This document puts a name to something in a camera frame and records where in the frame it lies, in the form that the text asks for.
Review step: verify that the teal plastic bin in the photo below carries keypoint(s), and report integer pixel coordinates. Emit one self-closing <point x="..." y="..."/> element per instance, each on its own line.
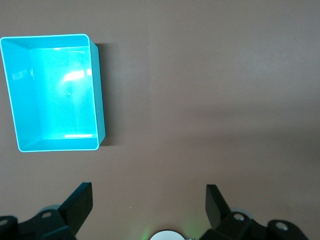
<point x="62" y="95"/>

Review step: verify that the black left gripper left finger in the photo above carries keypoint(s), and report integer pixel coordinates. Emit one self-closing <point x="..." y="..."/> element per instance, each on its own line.
<point x="77" y="205"/>

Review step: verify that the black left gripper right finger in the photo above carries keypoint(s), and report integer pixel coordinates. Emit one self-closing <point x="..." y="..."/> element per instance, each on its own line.
<point x="215" y="207"/>

